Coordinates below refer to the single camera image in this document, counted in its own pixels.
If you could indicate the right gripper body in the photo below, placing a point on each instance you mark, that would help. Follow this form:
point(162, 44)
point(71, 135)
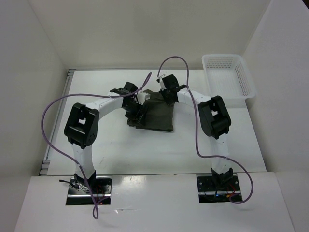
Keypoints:
point(164, 93)

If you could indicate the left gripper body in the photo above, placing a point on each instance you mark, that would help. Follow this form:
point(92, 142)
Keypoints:
point(133, 110)

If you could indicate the dark green shorts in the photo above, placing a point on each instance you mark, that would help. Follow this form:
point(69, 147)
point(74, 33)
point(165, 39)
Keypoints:
point(159, 116)

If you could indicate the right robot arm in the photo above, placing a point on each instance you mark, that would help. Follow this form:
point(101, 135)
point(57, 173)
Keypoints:
point(213, 117)

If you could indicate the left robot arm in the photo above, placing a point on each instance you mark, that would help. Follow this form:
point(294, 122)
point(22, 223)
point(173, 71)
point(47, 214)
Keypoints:
point(81, 128)

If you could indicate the white plastic basket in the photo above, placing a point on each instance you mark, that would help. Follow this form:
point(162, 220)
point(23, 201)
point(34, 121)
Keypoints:
point(228, 76)

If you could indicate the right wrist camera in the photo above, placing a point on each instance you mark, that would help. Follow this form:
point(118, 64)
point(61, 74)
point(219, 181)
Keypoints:
point(161, 82)

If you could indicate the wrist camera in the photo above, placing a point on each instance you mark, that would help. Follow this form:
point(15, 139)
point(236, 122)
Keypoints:
point(142, 97)
point(161, 82)

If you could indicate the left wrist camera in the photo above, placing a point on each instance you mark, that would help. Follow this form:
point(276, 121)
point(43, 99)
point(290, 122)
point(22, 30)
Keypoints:
point(142, 97)

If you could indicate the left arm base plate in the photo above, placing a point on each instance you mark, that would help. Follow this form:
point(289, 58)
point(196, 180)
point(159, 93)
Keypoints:
point(102, 188)

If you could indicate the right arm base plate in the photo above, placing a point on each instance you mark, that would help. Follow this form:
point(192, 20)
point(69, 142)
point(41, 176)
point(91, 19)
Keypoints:
point(206, 185)

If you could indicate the aluminium table edge rail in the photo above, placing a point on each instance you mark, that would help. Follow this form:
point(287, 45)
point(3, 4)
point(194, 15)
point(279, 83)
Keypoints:
point(49, 137)

